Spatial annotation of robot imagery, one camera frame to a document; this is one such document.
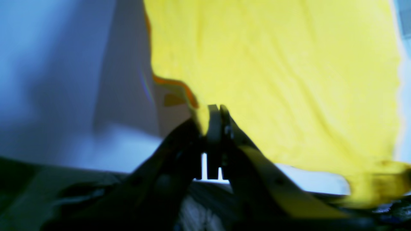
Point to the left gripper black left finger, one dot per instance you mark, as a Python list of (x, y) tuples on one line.
[(151, 196)]

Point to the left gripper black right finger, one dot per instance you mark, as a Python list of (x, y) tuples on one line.
[(270, 200)]

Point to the orange yellow T-shirt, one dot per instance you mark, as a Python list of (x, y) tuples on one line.
[(314, 83)]

